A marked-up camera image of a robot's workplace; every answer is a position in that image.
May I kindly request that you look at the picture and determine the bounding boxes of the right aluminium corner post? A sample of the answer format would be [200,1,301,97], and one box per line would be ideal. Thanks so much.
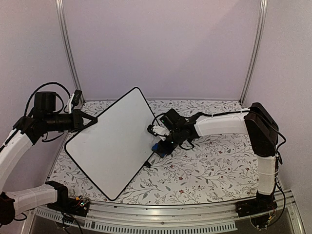
[239,0,268,105]

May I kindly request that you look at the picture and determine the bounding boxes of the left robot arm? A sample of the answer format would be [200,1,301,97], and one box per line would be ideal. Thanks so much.
[0,82,98,225]

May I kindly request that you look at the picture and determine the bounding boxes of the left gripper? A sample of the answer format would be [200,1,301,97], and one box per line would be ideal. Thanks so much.
[44,108,98,133]

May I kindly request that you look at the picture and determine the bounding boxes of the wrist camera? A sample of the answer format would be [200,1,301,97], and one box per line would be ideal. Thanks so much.
[64,90,82,114]
[147,124,170,141]

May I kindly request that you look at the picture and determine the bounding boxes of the left aluminium corner post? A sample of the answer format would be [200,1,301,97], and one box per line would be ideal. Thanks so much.
[55,0,82,90]

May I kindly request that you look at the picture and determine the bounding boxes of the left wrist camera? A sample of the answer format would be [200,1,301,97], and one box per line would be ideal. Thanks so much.
[64,90,82,114]

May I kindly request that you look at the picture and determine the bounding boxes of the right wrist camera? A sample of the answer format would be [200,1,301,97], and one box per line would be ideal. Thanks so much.
[147,124,170,141]

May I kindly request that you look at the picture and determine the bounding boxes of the white whiteboard black frame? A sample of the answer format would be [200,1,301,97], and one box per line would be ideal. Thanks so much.
[64,87,156,201]

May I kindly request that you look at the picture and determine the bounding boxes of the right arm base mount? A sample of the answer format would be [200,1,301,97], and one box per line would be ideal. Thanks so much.
[235,193,277,229]

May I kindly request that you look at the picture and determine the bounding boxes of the floral patterned table mat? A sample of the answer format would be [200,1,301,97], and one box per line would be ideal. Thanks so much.
[48,101,259,205]

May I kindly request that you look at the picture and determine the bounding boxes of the aluminium corner post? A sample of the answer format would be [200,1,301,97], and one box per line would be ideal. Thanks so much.
[239,0,268,105]
[55,0,82,90]

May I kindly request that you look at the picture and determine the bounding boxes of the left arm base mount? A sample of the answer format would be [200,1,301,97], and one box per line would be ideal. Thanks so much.
[47,196,90,217]

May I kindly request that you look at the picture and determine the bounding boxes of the blue whiteboard eraser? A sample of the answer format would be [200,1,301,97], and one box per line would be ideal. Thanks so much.
[152,143,166,158]

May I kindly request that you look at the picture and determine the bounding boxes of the front aluminium rail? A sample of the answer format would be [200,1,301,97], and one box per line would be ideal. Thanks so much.
[21,190,311,234]

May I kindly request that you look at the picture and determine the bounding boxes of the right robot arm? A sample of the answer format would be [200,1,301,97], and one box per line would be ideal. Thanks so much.
[147,102,287,213]

